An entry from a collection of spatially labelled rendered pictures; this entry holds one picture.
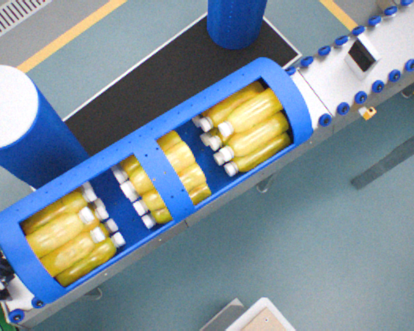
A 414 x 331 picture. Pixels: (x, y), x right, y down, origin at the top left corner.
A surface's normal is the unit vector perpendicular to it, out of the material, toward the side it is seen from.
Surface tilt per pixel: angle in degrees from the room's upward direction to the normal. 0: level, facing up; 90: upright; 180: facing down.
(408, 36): 0
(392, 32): 0
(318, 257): 0
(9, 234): 16
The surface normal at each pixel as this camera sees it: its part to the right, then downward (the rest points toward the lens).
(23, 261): 0.18, -0.02
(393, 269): 0.03, -0.25
